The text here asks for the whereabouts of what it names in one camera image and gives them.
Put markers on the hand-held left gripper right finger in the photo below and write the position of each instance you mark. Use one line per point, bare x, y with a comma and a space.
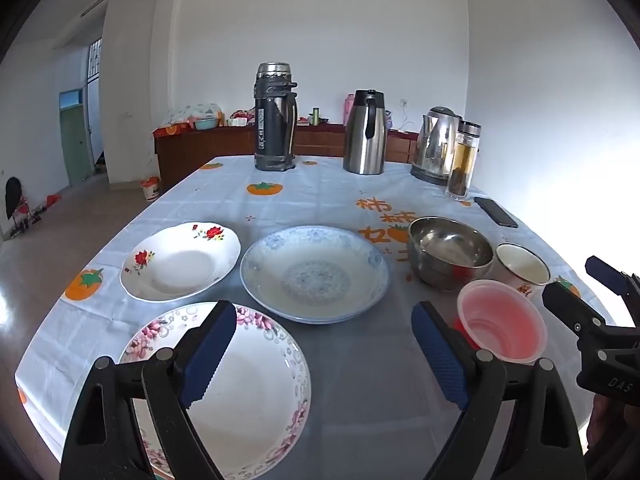
440, 360

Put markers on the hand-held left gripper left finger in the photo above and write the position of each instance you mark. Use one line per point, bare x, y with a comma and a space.
207, 355

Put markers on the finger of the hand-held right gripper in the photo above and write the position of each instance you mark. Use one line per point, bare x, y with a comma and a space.
570, 305
607, 275

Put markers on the white plate with pink flowers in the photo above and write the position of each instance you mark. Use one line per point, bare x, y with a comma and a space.
250, 385

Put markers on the white enamel bowl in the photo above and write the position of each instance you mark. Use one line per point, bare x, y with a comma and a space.
522, 265

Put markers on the pink plastic cup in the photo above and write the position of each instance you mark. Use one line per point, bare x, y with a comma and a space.
500, 325

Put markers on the white plate with red flowers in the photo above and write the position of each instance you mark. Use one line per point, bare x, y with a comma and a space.
180, 265

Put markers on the stainless steel bowl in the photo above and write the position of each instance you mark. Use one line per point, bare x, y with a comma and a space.
450, 250

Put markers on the blue patterned plate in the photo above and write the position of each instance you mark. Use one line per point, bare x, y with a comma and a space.
315, 275

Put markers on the black smartphone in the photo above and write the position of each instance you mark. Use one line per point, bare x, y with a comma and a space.
495, 211

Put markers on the white plastic bucket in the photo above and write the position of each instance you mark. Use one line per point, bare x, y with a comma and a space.
150, 190

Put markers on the glass tea bottle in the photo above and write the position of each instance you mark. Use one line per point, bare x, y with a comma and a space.
464, 165

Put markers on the persimmon print tablecloth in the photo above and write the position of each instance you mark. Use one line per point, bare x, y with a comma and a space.
350, 195

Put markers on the stainless steel electric kettle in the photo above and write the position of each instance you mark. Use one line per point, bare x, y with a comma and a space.
435, 145

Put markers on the brown wooden sideboard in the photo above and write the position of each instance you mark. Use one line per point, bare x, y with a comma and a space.
225, 145

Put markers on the red item on floor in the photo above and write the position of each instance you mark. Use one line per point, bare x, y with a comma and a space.
53, 200

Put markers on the red printed box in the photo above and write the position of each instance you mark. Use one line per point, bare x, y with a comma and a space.
170, 130

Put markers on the green plastic basin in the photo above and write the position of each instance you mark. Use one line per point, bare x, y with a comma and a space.
206, 124

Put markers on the red white patterned bag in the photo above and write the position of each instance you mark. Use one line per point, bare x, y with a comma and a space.
241, 118

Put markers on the dark grey thermos flask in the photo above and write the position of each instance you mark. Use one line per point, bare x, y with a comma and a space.
275, 125

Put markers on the mesh food cover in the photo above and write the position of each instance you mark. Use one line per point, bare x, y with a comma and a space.
195, 110

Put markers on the blue white packet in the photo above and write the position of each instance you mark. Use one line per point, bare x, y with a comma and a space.
391, 119

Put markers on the black stroller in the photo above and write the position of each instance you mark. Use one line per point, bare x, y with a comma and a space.
14, 195

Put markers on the green door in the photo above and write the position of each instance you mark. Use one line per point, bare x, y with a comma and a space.
75, 140

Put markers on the small green bottle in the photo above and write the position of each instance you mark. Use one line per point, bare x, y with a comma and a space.
316, 116

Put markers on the pink thermos bottle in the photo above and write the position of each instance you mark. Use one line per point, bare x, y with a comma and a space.
348, 102

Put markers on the barred transom window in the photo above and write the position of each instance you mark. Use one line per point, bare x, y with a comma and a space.
95, 60

